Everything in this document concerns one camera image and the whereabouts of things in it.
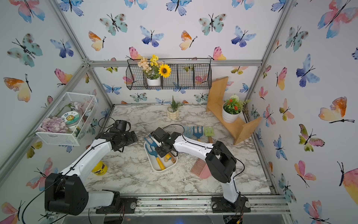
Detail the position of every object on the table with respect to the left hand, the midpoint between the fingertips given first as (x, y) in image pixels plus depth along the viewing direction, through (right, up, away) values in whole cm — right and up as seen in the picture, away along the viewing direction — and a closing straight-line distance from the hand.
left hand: (131, 138), depth 86 cm
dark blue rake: (+16, -1, -9) cm, 18 cm away
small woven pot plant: (+24, +19, +24) cm, 39 cm away
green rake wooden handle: (+26, -13, +2) cm, 29 cm away
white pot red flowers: (+63, +19, +1) cm, 65 cm away
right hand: (+19, -6, -1) cm, 20 cm away
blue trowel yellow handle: (+13, -10, +5) cm, 18 cm away
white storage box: (+17, -16, +1) cm, 23 cm away
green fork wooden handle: (+51, +3, +18) cm, 55 cm away
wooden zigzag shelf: (+71, +5, +12) cm, 72 cm away
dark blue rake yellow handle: (+43, +1, +17) cm, 46 cm away
